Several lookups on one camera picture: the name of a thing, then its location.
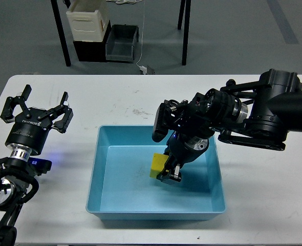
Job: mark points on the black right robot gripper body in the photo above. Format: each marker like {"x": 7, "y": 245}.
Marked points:
{"x": 182, "y": 149}

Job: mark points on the yellow cube block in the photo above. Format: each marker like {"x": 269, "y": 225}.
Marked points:
{"x": 158, "y": 163}

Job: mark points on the black right table leg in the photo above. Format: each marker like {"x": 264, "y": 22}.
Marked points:
{"x": 183, "y": 21}

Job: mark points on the black box under crate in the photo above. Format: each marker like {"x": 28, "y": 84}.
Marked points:
{"x": 92, "y": 51}

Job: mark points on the white power adapter plug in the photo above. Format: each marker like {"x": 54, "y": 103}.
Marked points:
{"x": 146, "y": 70}

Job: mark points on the black table leg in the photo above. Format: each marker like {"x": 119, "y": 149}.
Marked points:
{"x": 60, "y": 31}
{"x": 183, "y": 21}

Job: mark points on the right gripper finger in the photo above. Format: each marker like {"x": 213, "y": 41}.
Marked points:
{"x": 170, "y": 176}

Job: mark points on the dark grey storage bin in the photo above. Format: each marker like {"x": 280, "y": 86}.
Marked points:
{"x": 121, "y": 42}

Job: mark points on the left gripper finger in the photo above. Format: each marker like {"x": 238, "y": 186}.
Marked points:
{"x": 11, "y": 102}
{"x": 57, "y": 118}

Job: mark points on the blue plastic tray box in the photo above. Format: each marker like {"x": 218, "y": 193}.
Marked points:
{"x": 124, "y": 186}

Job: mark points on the cream white plastic crate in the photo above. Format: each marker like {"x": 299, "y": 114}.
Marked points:
{"x": 88, "y": 20}

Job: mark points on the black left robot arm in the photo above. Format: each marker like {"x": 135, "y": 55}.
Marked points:
{"x": 18, "y": 184}

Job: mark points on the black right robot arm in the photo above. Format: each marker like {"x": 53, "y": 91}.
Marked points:
{"x": 258, "y": 114}

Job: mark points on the black left table leg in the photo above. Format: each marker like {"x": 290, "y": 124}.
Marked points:
{"x": 60, "y": 31}

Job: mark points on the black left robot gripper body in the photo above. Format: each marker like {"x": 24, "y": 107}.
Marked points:
{"x": 30, "y": 132}

